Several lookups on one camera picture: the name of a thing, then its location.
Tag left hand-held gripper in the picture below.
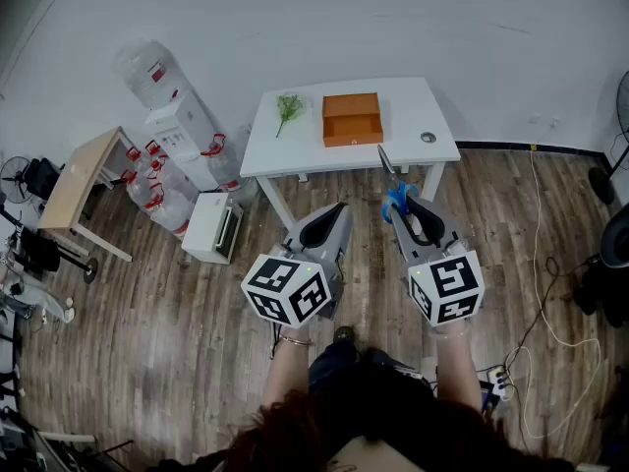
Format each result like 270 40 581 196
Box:
240 202 354 329

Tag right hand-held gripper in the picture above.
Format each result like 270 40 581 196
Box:
390 197 486 328

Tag blue-handled scissors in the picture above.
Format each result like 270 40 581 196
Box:
375 144 421 225

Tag orange wooden box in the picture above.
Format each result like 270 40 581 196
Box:
321 91 385 148

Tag person's left forearm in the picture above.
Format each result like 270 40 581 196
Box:
259 320 315 412

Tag person's right forearm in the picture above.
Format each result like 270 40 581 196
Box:
431 324 486 412

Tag white box appliance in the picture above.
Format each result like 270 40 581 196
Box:
181 192 245 266

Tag white table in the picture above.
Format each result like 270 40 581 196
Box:
239 77 462 231

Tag green artificial flower sprig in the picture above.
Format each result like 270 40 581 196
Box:
274 93 315 139

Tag person's legs dark trousers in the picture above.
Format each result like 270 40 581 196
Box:
307 339 438 412

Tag white power strip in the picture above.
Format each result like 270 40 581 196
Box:
484 367 515 402

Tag white water dispenser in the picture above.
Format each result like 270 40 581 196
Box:
144 88 222 194

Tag person's torso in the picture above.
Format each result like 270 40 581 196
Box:
326 438 427 472

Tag black stand round base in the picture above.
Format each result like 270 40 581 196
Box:
14 226 99 285

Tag large clear water bottle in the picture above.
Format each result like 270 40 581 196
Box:
113 39 191 110

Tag wooden side table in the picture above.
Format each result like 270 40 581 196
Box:
37 126 137 264

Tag black bag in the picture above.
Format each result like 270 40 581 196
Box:
24 157 64 201

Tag black floor fan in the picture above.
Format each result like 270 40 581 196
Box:
0 155 40 206

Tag long white cable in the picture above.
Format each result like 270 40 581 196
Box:
505 146 603 440

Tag clear water jug red handle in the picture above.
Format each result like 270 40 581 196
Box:
200 133 245 192
123 144 148 176
144 182 196 238
144 139 173 189
120 168 158 210

